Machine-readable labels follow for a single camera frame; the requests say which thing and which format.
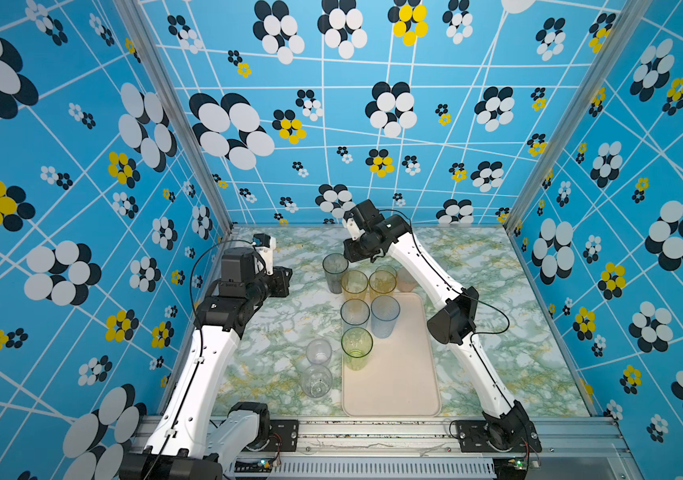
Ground amber tall glass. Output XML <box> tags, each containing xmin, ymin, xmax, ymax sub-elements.
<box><xmin>341</xmin><ymin>269</ymin><xmax>369</xmax><ymax>301</ymax></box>
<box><xmin>369</xmin><ymin>270</ymin><xmax>397</xmax><ymax>300</ymax></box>

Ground grey smoky tall glass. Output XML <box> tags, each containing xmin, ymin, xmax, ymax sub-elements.
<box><xmin>322</xmin><ymin>253</ymin><xmax>349</xmax><ymax>294</ymax></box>

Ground small pink frosted glass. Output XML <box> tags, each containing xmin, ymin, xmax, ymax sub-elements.
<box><xmin>397</xmin><ymin>267</ymin><xmax>417</xmax><ymax>292</ymax></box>

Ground blue frosted tall glass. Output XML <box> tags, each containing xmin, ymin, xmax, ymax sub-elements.
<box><xmin>371</xmin><ymin>295</ymin><xmax>401</xmax><ymax>339</ymax></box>

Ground blue clear faceted glass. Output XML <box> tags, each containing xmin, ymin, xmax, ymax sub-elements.
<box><xmin>341</xmin><ymin>298</ymin><xmax>371</xmax><ymax>332</ymax></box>

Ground green clear glass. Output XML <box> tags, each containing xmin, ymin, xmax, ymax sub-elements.
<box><xmin>341</xmin><ymin>327</ymin><xmax>373</xmax><ymax>371</ymax></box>

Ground small yellow glass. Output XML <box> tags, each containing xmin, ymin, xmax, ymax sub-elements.
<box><xmin>377</xmin><ymin>265</ymin><xmax>397</xmax><ymax>277</ymax></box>

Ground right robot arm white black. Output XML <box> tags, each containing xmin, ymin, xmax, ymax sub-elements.
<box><xmin>343</xmin><ymin>200</ymin><xmax>543</xmax><ymax>453</ymax></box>

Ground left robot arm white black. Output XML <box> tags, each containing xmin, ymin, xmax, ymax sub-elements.
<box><xmin>119</xmin><ymin>233</ymin><xmax>293</xmax><ymax>479</ymax></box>

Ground beige plastic tray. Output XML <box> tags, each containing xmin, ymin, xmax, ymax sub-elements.
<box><xmin>341</xmin><ymin>293</ymin><xmax>441</xmax><ymax>417</ymax></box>

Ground small clear glass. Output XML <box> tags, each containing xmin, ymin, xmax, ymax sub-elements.
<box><xmin>306</xmin><ymin>338</ymin><xmax>333</xmax><ymax>366</ymax></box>

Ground large clear glass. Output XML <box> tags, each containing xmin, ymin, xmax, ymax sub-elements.
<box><xmin>301</xmin><ymin>365</ymin><xmax>334</xmax><ymax>398</ymax></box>

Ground left green circuit board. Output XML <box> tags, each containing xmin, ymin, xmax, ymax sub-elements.
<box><xmin>235</xmin><ymin>459</ymin><xmax>280</xmax><ymax>473</ymax></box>

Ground green circuit board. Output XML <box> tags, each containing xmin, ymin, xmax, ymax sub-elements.
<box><xmin>493</xmin><ymin>458</ymin><xmax>529</xmax><ymax>479</ymax></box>
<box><xmin>235</xmin><ymin>459</ymin><xmax>280</xmax><ymax>473</ymax></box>

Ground right green circuit board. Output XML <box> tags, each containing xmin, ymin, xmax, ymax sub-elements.
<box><xmin>493</xmin><ymin>458</ymin><xmax>529</xmax><ymax>479</ymax></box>

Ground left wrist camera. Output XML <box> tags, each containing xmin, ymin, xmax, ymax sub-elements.
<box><xmin>252</xmin><ymin>233</ymin><xmax>277</xmax><ymax>275</ymax></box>

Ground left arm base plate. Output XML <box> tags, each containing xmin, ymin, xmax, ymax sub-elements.
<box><xmin>244</xmin><ymin>419</ymin><xmax>300</xmax><ymax>453</ymax></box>

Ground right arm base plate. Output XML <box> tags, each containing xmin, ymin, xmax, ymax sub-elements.
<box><xmin>449</xmin><ymin>420</ymin><xmax>543</xmax><ymax>454</ymax></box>

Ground aluminium front rail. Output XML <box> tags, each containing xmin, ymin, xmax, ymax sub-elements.
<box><xmin>118</xmin><ymin>415</ymin><xmax>643</xmax><ymax>480</ymax></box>

